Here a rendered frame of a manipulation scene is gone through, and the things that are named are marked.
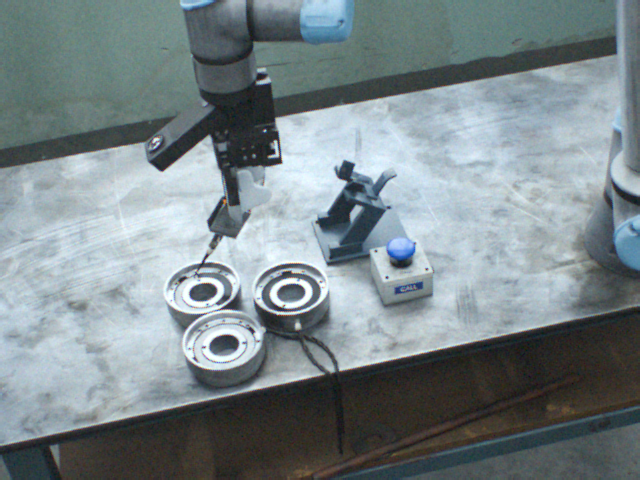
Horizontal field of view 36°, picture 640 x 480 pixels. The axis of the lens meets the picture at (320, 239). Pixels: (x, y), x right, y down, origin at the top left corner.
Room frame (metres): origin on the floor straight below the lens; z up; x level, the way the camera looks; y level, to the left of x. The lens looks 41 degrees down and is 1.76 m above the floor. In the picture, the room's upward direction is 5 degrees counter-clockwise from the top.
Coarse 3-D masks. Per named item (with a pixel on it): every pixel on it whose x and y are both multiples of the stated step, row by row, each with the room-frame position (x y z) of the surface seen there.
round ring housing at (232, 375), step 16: (208, 320) 0.94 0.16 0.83; (224, 320) 0.94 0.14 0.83; (240, 320) 0.94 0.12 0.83; (192, 336) 0.91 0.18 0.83; (208, 336) 0.91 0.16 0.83; (224, 336) 0.91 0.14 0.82; (240, 336) 0.91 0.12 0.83; (256, 336) 0.90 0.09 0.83; (192, 352) 0.89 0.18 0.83; (208, 352) 0.88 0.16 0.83; (240, 352) 0.88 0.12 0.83; (256, 352) 0.86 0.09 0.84; (192, 368) 0.86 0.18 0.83; (208, 368) 0.84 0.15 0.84; (224, 368) 0.84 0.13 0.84; (240, 368) 0.85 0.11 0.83; (256, 368) 0.86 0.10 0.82; (208, 384) 0.85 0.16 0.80; (224, 384) 0.85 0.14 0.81
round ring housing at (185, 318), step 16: (176, 272) 1.03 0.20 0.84; (192, 272) 1.04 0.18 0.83; (224, 272) 1.03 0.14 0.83; (176, 288) 1.01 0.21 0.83; (192, 288) 1.01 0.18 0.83; (208, 288) 1.02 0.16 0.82; (240, 288) 0.99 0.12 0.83; (192, 304) 0.97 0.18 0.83; (208, 304) 0.97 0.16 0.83; (224, 304) 0.96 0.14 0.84; (176, 320) 0.96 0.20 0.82; (192, 320) 0.95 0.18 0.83
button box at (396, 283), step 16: (416, 240) 1.05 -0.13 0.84; (384, 256) 1.02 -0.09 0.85; (416, 256) 1.01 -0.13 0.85; (384, 272) 0.99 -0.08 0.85; (400, 272) 0.98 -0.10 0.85; (416, 272) 0.98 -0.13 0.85; (432, 272) 0.98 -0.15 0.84; (384, 288) 0.97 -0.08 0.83; (400, 288) 0.97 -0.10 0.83; (416, 288) 0.97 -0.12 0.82; (432, 288) 0.98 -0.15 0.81; (384, 304) 0.97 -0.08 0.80
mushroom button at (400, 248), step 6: (396, 240) 1.02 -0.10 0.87; (402, 240) 1.01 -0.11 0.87; (408, 240) 1.01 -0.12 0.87; (390, 246) 1.01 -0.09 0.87; (396, 246) 1.00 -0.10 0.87; (402, 246) 1.00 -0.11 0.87; (408, 246) 1.00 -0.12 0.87; (414, 246) 1.00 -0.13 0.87; (390, 252) 1.00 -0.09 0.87; (396, 252) 0.99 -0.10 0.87; (402, 252) 0.99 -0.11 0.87; (408, 252) 0.99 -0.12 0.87; (414, 252) 1.00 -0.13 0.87; (396, 258) 0.99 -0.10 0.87; (402, 258) 0.99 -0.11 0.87
